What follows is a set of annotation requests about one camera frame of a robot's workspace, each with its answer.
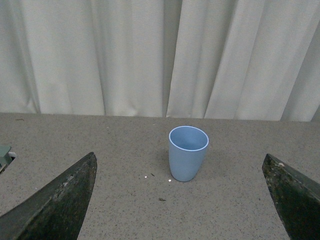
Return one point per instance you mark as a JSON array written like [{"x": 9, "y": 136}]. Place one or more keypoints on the left gripper dark right finger camera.
[{"x": 296, "y": 198}]

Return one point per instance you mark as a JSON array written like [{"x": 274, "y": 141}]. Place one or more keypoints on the left gripper dark left finger camera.
[{"x": 57, "y": 211}]

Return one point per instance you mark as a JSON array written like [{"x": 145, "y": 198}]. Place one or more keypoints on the blue plastic cup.
[{"x": 187, "y": 150}]

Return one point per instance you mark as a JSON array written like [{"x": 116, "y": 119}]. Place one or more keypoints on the grey-green box at table edge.
[{"x": 6, "y": 157}]

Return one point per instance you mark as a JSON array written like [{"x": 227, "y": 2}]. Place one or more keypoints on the white pleated curtain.
[{"x": 208, "y": 59}]

